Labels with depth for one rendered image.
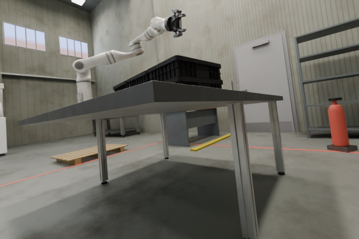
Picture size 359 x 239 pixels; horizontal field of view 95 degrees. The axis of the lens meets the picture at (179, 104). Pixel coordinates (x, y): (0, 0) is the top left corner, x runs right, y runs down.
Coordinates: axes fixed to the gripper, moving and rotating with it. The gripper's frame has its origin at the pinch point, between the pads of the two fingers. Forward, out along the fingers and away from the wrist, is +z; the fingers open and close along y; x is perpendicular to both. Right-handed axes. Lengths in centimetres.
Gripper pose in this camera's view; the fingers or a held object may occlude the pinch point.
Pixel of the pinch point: (182, 23)
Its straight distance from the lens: 90.3
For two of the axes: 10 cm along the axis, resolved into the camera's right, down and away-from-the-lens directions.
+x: 8.7, -2.4, 4.3
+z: 4.9, 3.5, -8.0
